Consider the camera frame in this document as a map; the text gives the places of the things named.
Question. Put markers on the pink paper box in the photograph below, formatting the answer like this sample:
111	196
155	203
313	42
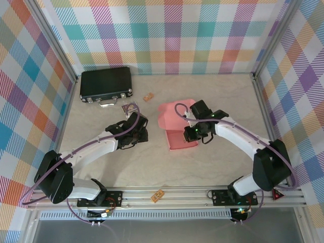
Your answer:
169	119

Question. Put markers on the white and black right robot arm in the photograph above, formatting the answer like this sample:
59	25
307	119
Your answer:
235	136

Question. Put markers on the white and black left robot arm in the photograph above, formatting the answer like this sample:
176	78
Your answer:
83	188

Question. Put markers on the purple card box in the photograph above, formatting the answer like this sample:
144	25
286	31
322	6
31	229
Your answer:
129	107

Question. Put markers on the plain orange small box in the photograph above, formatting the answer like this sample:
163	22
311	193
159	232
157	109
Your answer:
148	96

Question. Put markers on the orange small box with print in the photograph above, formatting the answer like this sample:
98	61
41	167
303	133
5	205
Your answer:
157	196

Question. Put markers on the black briefcase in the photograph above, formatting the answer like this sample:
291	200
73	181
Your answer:
105	82

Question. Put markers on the black electronics board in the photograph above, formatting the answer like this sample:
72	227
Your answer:
239	213
100	214

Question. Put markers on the red triangle button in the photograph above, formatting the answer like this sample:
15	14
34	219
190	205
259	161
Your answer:
278	196

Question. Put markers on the aluminium side rail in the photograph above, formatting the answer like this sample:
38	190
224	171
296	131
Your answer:
262	101
63	121

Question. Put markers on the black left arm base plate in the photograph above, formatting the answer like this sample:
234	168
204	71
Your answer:
115	198

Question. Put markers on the aluminium front frame rail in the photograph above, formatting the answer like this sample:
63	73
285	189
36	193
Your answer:
189	197

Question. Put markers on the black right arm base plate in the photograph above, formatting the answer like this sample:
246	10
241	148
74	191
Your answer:
219	197

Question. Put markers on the aluminium frame post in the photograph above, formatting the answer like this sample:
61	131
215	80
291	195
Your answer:
51	38
273	38

